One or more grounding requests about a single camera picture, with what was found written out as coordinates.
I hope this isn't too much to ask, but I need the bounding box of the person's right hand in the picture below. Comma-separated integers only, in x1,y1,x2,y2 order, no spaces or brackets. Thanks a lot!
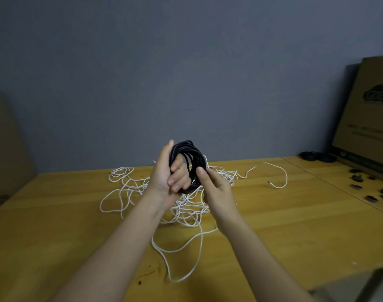
195,166,241,234

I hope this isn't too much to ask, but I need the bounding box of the plain brown cardboard box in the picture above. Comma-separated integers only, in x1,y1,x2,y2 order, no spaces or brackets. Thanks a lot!
0,91,37,213

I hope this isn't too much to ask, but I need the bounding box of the group of black cable ties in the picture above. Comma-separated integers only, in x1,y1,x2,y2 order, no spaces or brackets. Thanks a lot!
347,167,383,203

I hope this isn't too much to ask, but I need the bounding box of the cardboard box with black print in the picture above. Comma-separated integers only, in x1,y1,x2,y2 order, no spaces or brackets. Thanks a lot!
331,55,383,181

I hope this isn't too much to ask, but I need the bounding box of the person's left forearm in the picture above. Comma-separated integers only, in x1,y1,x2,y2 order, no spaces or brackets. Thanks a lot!
50,192,168,302

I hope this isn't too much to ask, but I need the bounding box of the person's right forearm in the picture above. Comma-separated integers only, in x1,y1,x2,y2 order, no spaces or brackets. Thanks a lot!
218,217,315,302

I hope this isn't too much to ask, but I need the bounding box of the person's left hand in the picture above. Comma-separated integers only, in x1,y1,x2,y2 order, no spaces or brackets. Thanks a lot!
145,139,194,209

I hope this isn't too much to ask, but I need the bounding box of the tangle of white cables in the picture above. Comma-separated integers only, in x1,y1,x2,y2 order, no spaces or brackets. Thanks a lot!
99,161,289,284

